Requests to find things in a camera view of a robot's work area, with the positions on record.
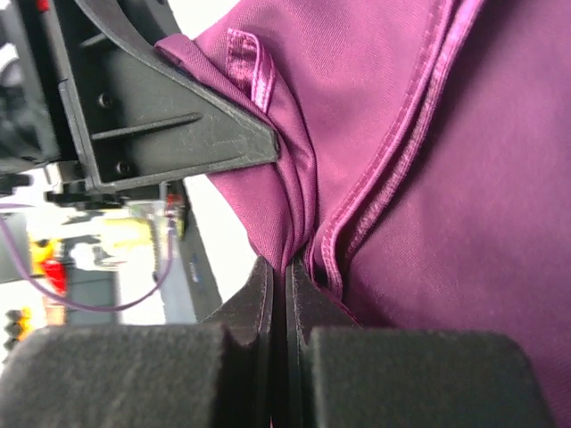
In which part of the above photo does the purple satin napkin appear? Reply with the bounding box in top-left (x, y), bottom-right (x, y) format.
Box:
top-left (156, 1), bottom-right (570, 427)

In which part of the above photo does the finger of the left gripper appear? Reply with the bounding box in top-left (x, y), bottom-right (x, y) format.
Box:
top-left (53, 1), bottom-right (277, 193)

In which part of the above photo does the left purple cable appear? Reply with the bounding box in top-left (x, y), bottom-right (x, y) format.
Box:
top-left (0, 202), bottom-right (175, 313)

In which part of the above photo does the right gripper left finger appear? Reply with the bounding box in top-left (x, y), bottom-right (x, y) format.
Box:
top-left (1, 259), bottom-right (274, 427)

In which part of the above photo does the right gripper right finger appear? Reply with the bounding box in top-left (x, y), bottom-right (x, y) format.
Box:
top-left (285, 261), bottom-right (553, 427)

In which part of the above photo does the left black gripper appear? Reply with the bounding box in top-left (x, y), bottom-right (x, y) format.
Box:
top-left (1, 1), bottom-right (89, 210)

